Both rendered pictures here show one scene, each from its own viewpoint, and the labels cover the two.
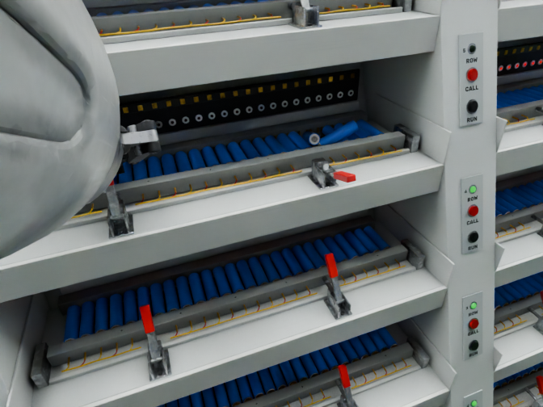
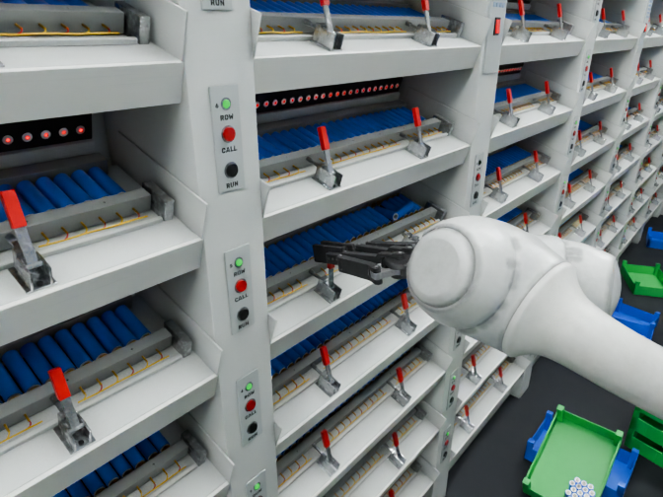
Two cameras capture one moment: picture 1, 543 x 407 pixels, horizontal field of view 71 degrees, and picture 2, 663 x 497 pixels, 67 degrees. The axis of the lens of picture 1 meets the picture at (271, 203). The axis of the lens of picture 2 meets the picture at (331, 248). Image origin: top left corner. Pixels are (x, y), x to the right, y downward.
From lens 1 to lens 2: 70 cm
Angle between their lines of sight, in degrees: 33
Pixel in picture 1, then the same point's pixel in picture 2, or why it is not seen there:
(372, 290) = (416, 314)
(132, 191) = (317, 267)
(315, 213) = not seen: hidden behind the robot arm
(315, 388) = (377, 389)
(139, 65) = (361, 191)
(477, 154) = not seen: hidden behind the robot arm
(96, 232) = (316, 300)
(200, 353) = (346, 374)
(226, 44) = (396, 173)
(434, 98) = (459, 190)
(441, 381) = (439, 367)
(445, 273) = not seen: hidden behind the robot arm
